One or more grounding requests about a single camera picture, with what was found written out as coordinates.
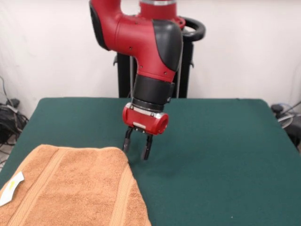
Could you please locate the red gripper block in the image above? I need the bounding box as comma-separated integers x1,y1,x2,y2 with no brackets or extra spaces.
121,102,169,161

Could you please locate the orange terry towel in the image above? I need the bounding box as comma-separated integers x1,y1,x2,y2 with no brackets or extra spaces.
0,144,152,226

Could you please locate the dark green table cloth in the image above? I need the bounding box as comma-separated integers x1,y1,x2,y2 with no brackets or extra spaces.
0,97,301,226

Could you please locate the grey round base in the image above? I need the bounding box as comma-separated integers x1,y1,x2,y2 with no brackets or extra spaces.
277,112,294,129

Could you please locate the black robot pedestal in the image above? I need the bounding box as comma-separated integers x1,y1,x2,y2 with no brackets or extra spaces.
112,16,206,98

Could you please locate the black cable bundle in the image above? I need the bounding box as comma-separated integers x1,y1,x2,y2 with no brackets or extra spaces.
0,75,30,165

